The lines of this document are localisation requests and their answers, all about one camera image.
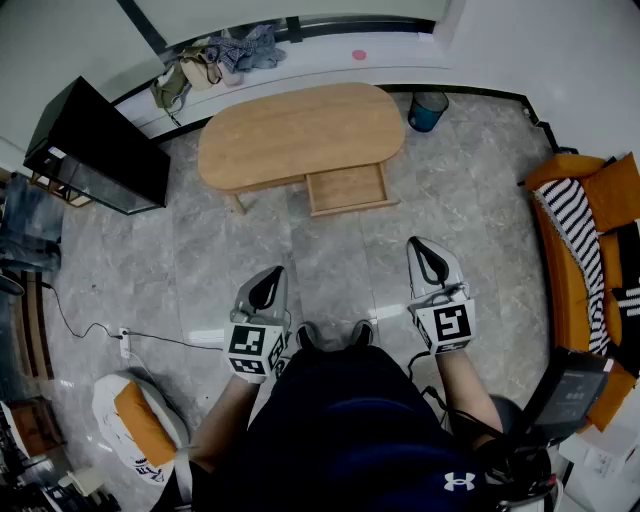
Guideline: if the person's right shoe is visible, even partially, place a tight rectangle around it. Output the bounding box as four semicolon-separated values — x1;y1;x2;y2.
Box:
351;319;376;347

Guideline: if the blue mesh waste bin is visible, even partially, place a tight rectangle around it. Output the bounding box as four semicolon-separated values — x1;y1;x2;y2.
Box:
407;91;450;134

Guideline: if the orange cushion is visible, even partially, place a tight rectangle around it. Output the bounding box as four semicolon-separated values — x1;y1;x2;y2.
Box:
579;152;640;234

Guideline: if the person's navy shirt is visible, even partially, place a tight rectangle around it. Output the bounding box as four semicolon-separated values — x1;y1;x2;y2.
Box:
192;344;501;512

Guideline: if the blue denim cloth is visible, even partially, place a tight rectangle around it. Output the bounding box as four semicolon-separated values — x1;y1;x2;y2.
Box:
0;172;64;274

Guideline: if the wooden shelf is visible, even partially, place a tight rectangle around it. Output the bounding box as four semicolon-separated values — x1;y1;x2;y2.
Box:
9;269;56;381

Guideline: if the person's left forearm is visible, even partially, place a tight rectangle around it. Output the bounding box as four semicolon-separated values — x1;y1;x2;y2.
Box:
192;372;266;471

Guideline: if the oval wooden table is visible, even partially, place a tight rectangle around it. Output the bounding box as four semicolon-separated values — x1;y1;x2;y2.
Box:
197;82;406;216

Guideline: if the pile of clothes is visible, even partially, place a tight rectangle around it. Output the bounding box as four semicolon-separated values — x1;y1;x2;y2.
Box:
204;24;289;76

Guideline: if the green bag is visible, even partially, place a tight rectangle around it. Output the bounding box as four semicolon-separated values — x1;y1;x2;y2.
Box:
149;64;191;112

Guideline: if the black glass cabinet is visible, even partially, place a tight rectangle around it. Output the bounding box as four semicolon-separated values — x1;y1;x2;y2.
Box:
22;74;171;216

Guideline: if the white box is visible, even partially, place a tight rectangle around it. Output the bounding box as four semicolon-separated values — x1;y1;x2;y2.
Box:
559;424;640;482

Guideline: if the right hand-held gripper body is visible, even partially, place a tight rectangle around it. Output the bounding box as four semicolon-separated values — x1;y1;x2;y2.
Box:
407;284;476;356

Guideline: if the beige bag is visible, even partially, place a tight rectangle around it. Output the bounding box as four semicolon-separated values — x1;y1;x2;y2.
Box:
179;47;225;92

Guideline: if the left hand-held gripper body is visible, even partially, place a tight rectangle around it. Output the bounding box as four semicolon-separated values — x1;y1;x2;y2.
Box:
227;304;293;386

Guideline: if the person's left shoe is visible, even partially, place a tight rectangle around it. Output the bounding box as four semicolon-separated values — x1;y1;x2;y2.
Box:
296;321;322;351

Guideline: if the black power cable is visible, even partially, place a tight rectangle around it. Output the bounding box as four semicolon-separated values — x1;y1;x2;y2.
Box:
42;282;226;352

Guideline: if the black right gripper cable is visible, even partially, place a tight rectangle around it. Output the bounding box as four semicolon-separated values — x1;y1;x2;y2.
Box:
407;349;501;451

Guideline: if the person's right forearm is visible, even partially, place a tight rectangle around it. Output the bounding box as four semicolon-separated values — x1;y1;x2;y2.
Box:
434;347;504;441

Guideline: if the orange sofa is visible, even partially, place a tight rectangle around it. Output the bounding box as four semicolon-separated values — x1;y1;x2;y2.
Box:
523;152;640;434

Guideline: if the wooden drawer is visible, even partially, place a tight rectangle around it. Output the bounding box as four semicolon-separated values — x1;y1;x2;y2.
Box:
304;162;401;218

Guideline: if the person's shoe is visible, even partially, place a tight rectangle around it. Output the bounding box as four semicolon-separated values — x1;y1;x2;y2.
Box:
351;319;376;347
296;321;322;351

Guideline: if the black white striped blanket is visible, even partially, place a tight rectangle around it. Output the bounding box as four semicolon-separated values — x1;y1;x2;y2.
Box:
532;178;640;357

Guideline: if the wooden cabinet stand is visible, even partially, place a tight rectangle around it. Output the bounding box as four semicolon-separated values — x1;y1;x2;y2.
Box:
29;169;96;209

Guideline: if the black screen device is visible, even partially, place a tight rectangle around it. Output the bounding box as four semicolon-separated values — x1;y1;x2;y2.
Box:
537;347;614;436

